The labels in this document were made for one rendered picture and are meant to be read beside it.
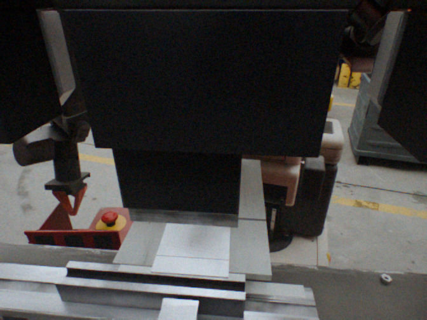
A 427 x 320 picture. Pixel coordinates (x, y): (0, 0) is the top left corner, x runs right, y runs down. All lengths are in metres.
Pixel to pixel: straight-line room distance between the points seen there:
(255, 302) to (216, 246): 0.07
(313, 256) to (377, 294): 0.88
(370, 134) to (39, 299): 2.60
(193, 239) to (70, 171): 0.44
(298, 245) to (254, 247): 1.07
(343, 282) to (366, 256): 1.39
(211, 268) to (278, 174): 0.62
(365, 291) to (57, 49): 0.50
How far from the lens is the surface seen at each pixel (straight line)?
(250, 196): 0.44
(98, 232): 0.66
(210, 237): 0.36
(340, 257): 1.84
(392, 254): 2.00
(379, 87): 0.25
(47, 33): 0.27
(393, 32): 0.25
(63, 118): 0.67
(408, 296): 0.55
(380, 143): 2.78
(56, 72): 0.27
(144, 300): 0.34
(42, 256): 0.60
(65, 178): 0.74
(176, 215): 0.26
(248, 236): 0.37
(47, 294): 0.40
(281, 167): 0.93
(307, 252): 1.40
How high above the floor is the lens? 1.26
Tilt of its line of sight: 29 degrees down
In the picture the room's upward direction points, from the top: straight up
